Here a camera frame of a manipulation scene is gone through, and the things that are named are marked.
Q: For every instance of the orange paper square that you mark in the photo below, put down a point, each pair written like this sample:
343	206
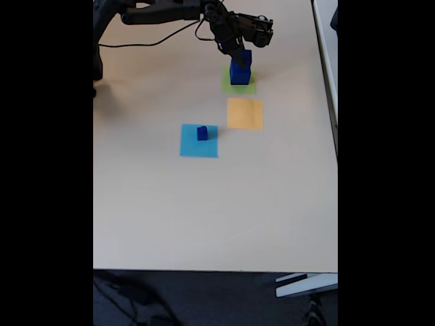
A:
244	113

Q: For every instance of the green paper square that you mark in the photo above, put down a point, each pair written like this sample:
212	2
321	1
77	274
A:
226	89

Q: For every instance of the medium blue cube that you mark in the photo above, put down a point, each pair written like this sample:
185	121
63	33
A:
248	57

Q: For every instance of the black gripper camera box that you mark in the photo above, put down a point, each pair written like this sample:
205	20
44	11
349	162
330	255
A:
258	32

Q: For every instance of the small blue cube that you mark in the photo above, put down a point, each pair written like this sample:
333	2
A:
202	136

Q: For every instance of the light blue paper square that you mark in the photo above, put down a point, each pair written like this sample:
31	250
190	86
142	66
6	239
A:
190	149

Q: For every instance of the large blue cube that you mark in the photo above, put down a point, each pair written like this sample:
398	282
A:
238	76

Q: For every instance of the white table foot bar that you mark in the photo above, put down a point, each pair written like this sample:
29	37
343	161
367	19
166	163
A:
306	287

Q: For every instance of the dark blue object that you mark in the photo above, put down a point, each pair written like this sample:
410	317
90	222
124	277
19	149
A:
334	20

